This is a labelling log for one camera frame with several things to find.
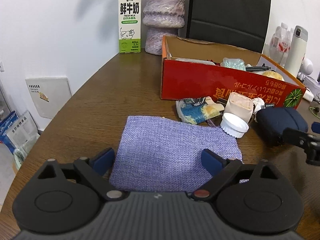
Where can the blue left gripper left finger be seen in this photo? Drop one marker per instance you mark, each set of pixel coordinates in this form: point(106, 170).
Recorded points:
point(103, 161)

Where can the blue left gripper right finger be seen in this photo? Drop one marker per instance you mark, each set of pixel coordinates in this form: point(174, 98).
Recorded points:
point(212, 162)

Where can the white round jar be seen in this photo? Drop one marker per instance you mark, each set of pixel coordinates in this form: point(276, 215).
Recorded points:
point(233, 125)

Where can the purple woven cloth pouch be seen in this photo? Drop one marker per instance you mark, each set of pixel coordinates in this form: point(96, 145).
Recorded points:
point(161, 155)

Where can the blue yellow snack packet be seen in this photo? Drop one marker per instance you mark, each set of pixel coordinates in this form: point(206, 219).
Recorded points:
point(197, 110)

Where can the navy blue zip case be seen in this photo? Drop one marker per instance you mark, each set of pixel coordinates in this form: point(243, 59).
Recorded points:
point(272, 121)

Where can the beige square container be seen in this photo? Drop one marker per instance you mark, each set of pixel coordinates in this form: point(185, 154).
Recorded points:
point(240, 106)

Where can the blue white magazines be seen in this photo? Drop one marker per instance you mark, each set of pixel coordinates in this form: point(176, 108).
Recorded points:
point(19, 134)

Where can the orange cardboard box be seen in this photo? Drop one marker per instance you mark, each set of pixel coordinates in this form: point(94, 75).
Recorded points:
point(191, 69)

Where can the light green crumpled item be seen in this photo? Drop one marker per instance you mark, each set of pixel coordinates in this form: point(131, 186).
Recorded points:
point(238, 64)

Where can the white charger box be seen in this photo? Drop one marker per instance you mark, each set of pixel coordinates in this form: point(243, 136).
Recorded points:
point(308, 95)

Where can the white round figurine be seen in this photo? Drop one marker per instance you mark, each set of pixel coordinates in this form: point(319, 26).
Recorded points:
point(306, 69)

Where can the white thermos bottle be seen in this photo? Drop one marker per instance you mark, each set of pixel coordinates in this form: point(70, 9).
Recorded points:
point(297, 50)

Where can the clear water bottle pack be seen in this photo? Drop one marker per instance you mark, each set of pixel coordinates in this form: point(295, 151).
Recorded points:
point(280, 44)

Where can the black paper bag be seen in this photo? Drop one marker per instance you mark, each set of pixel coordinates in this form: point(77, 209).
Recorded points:
point(240, 23)

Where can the purple textured vase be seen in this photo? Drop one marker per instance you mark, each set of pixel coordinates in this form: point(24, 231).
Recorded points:
point(162, 17)

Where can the white green milk carton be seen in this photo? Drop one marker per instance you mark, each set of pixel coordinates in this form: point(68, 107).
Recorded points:
point(129, 25)

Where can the white wall panel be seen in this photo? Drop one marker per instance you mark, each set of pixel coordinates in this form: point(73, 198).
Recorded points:
point(49, 94)

